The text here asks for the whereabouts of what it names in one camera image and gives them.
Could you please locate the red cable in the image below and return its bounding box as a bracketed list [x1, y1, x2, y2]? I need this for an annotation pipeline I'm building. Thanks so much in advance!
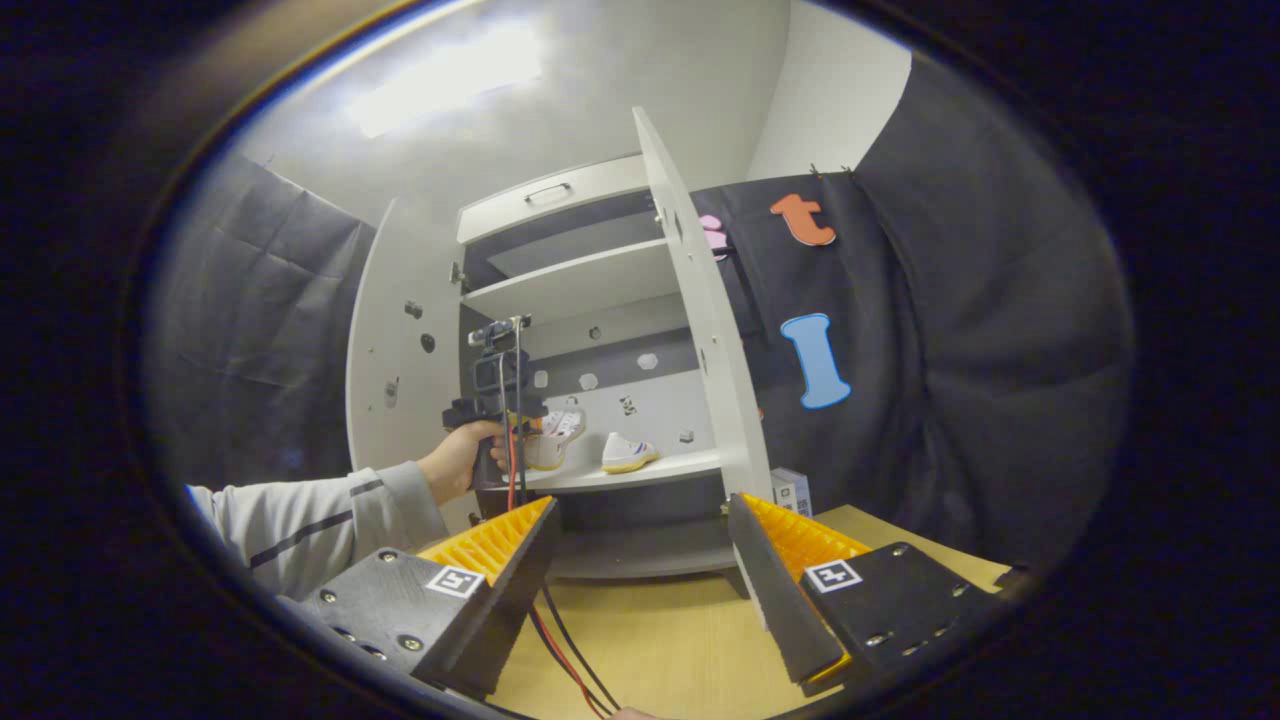
[505, 330, 611, 719]

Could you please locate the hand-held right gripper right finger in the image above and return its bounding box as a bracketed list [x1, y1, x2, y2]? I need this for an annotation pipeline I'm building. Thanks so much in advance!
[727, 492, 1011, 698]

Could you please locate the black backdrop cloth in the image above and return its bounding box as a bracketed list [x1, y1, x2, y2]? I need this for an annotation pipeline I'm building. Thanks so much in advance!
[690, 55, 1136, 571]
[145, 150, 379, 491]

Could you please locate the ceiling light panel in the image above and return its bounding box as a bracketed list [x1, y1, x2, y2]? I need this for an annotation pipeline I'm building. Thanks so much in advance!
[350, 30, 541, 136]

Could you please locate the white shoe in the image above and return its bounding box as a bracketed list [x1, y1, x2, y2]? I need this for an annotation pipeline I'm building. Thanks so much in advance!
[602, 432, 661, 474]
[520, 408, 588, 471]

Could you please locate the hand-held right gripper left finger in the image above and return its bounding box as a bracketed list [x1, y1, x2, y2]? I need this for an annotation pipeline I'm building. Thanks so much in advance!
[298, 495, 563, 701]

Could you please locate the white shoe cabinet door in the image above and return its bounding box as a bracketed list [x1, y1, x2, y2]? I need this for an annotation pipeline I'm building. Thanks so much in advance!
[345, 195, 473, 531]
[632, 107, 776, 503]

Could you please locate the black cable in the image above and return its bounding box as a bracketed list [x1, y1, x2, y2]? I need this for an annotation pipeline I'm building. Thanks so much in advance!
[515, 318, 623, 713]

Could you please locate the grey book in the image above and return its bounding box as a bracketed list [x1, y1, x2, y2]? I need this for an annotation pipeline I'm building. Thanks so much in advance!
[770, 468, 813, 519]

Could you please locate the white shoe cabinet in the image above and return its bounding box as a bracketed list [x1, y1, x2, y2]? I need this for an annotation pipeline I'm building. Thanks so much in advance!
[455, 152, 741, 581]

